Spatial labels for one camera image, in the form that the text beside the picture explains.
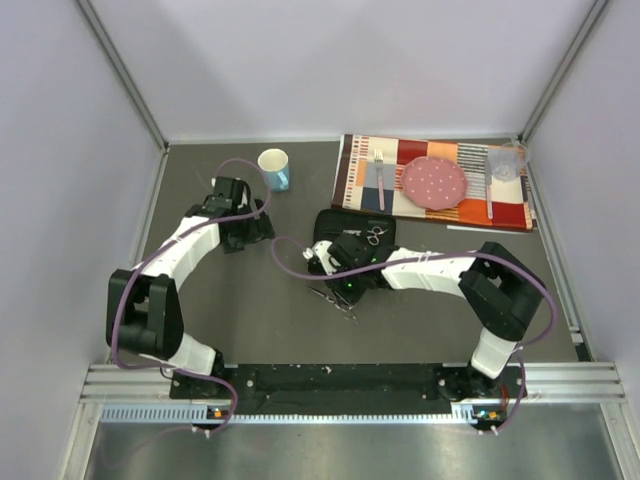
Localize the pink polka dot plate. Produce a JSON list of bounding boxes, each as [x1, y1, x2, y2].
[[400, 156, 468, 211]]

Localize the clear plastic cup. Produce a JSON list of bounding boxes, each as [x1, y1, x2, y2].
[[488, 140, 530, 181]]

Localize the colourful patterned placemat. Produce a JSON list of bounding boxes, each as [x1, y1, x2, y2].
[[332, 134, 536, 232]]

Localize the silver thinning scissors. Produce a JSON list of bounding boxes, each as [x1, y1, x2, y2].
[[307, 286, 357, 322]]

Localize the silver straight scissors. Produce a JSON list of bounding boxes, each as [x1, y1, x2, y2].
[[343, 226, 389, 246]]

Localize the grey slotted cable duct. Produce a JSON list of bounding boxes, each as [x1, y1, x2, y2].
[[100, 404, 498, 425]]

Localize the pink handled fork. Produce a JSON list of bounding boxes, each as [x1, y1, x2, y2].
[[373, 149, 385, 212]]

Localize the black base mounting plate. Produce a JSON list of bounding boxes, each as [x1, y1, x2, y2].
[[168, 362, 526, 415]]

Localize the black zip tool case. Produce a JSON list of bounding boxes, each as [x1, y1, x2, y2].
[[312, 208, 399, 294]]

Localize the pink handled knife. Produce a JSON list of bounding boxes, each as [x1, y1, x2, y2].
[[484, 159, 494, 220]]

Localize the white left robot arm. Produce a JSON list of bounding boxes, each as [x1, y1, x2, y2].
[[105, 177, 275, 397]]

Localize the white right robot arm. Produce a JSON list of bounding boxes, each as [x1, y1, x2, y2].
[[303, 234, 547, 396]]

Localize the blue ceramic mug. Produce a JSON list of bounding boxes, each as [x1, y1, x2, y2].
[[257, 148, 290, 192]]

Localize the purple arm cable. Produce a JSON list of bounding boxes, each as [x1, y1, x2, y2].
[[270, 235, 559, 437], [110, 157, 274, 441]]

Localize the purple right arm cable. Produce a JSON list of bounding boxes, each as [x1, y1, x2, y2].
[[270, 235, 559, 437]]

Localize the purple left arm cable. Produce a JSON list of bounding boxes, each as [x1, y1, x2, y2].
[[110, 157, 274, 441]]

